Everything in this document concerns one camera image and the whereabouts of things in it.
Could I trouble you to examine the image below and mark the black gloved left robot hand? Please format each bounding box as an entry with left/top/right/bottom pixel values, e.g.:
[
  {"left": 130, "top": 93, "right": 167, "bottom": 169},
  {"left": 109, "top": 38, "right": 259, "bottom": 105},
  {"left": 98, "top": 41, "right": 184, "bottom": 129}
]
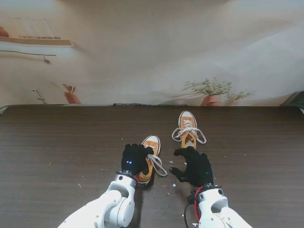
[{"left": 120, "top": 143, "right": 154, "bottom": 177}]

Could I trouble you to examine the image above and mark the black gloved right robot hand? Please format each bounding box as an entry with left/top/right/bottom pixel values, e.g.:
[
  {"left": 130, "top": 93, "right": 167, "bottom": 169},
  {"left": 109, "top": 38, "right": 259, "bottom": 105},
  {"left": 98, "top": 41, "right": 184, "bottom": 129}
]
[{"left": 169, "top": 146, "right": 214, "bottom": 188}]

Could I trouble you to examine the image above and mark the white shoelace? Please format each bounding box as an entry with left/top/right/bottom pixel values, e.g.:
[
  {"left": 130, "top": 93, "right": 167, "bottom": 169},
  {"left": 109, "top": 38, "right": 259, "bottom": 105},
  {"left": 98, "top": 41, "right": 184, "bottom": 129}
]
[{"left": 171, "top": 120, "right": 207, "bottom": 144}]

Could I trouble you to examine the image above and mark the green plant in terracotta pot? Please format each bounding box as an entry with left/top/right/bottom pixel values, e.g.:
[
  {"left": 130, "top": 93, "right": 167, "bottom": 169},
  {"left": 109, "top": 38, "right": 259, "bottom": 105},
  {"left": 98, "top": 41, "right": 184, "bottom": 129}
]
[{"left": 184, "top": 78, "right": 257, "bottom": 107}]

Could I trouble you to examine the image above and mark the terracotta pot with wooden utensils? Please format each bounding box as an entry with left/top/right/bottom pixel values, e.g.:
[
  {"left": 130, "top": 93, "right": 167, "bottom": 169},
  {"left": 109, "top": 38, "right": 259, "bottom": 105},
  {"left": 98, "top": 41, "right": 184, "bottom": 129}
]
[{"left": 51, "top": 82, "right": 82, "bottom": 105}]

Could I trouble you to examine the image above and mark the metal tap fixture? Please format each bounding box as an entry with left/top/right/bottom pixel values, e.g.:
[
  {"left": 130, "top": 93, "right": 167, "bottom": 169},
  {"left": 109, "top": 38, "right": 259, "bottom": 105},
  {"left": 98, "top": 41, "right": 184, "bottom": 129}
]
[{"left": 32, "top": 88, "right": 48, "bottom": 104}]

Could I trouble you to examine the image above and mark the metal wall rail with hook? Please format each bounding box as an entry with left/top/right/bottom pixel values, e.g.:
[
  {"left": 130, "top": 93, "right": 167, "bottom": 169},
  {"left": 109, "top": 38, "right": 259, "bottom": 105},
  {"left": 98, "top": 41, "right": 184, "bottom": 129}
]
[{"left": 0, "top": 49, "right": 57, "bottom": 65}]

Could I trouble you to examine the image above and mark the wooden wall shelf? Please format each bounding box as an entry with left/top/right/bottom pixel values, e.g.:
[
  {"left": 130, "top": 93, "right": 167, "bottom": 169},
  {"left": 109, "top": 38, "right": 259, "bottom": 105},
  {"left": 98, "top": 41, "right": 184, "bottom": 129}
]
[{"left": 0, "top": 35, "right": 74, "bottom": 48}]

